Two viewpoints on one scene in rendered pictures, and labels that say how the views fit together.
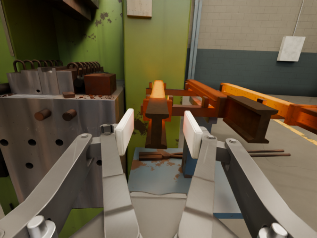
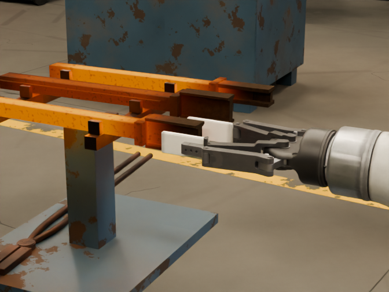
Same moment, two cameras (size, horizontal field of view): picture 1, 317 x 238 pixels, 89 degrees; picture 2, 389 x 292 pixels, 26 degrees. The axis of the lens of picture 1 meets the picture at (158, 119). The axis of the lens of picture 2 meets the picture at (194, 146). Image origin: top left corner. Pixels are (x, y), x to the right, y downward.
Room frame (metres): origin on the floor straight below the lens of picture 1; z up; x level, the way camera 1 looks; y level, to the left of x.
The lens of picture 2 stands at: (-0.34, 0.99, 1.33)
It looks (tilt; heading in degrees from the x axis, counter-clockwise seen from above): 19 degrees down; 298
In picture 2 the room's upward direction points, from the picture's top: straight up
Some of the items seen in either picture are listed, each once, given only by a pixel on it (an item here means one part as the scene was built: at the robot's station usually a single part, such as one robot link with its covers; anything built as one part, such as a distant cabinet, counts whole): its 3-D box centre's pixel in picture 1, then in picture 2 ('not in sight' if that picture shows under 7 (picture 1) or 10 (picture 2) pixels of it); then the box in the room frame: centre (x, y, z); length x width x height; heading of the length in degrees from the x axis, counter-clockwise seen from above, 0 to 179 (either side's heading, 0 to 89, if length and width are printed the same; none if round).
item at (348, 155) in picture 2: not in sight; (354, 162); (-0.05, 0.00, 0.96); 0.09 x 0.06 x 0.09; 90
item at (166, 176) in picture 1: (191, 174); (93, 244); (0.44, -0.12, 0.69); 0.40 x 0.30 x 0.02; 92
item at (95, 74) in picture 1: (102, 83); not in sight; (0.60, 0.22, 0.95); 0.12 x 0.09 x 0.07; 5
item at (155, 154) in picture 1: (217, 154); (81, 202); (0.54, -0.23, 0.70); 0.60 x 0.04 x 0.01; 97
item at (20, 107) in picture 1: (89, 129); not in sight; (0.75, 0.35, 0.69); 0.56 x 0.38 x 0.45; 5
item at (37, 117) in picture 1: (43, 114); not in sight; (0.45, 0.35, 0.87); 0.04 x 0.03 x 0.03; 5
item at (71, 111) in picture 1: (70, 114); not in sight; (0.46, 0.27, 0.87); 0.04 x 0.03 x 0.03; 5
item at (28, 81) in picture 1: (69, 75); not in sight; (0.74, 0.41, 0.96); 0.42 x 0.20 x 0.09; 5
